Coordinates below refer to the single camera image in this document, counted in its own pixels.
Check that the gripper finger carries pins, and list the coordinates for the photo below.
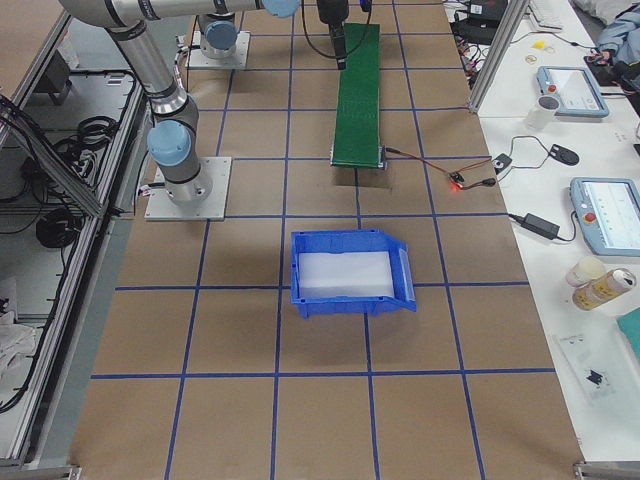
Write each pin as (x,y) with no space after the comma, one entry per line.
(340,50)

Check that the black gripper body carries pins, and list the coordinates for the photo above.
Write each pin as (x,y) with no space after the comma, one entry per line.
(330,11)

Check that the green conveyor belt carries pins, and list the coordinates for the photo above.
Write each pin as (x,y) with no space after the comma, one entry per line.
(357,128)

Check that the white paper cup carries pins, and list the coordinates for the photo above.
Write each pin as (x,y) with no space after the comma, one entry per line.
(542,113)

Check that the blue plastic bin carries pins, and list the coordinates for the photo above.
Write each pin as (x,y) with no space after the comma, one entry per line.
(342,241)

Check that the white foam bin liner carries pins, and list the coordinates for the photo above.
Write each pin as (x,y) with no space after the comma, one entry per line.
(350,274)

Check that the black oval mouse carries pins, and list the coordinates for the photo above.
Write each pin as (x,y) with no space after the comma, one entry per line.
(564,155)

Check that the upper teach pendant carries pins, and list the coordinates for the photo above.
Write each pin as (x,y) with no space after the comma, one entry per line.
(575,89)

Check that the teach pendant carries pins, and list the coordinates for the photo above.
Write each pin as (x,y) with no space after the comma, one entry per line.
(608,214)
(575,89)

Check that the black power adapter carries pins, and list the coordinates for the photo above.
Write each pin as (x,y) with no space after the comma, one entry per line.
(540,226)

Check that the lower teach pendant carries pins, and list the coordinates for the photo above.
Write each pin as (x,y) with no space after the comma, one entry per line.
(608,214)

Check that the beige lidded cup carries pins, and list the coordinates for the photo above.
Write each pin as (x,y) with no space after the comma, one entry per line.
(585,270)

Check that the yellow drink can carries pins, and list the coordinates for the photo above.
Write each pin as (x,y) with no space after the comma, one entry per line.
(607,287)

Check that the clear plastic bag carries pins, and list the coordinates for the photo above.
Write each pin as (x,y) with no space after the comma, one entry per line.
(603,365)

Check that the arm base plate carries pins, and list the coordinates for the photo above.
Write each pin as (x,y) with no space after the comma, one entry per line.
(203,198)
(203,56)

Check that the red black wire controller board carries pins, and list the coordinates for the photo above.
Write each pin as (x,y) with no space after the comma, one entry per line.
(454,177)

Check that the aluminium frame post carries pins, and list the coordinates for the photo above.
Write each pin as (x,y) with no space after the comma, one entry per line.
(511,20)

